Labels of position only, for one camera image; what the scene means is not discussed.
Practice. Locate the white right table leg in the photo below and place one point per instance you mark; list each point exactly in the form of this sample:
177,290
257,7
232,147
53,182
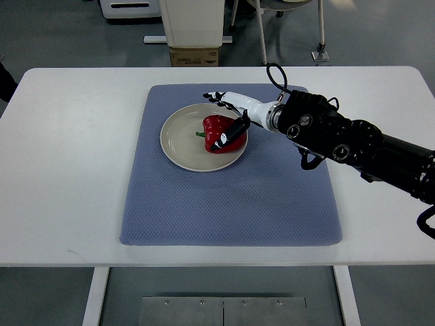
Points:
349,309

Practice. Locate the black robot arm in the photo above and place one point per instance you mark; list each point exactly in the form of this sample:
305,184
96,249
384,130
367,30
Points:
313,123

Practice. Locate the chair with metal legs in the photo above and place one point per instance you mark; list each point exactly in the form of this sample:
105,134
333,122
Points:
279,7

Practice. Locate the cardboard box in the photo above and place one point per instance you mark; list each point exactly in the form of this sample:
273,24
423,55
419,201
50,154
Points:
194,57

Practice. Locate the red bell pepper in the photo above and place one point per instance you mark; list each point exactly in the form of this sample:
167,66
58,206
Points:
213,127

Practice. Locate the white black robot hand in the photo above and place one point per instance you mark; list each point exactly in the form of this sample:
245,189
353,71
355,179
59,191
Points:
251,110

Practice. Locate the white left table leg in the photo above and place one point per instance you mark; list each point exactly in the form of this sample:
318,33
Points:
96,296

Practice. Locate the white pedestal column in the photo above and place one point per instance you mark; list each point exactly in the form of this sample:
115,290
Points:
191,24

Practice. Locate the small metal floor plate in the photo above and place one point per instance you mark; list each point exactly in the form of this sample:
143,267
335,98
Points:
320,57

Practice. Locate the cream round plate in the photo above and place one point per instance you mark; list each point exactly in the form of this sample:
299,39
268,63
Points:
184,148

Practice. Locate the blue textured mat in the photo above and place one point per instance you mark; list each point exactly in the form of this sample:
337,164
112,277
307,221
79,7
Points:
263,199

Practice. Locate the white table leg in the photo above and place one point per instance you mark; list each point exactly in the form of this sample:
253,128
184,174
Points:
349,309
96,296

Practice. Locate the dark object at left edge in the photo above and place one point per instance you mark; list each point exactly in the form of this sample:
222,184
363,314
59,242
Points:
8,85

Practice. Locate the white machine with slot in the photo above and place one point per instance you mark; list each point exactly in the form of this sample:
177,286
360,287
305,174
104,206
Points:
129,9

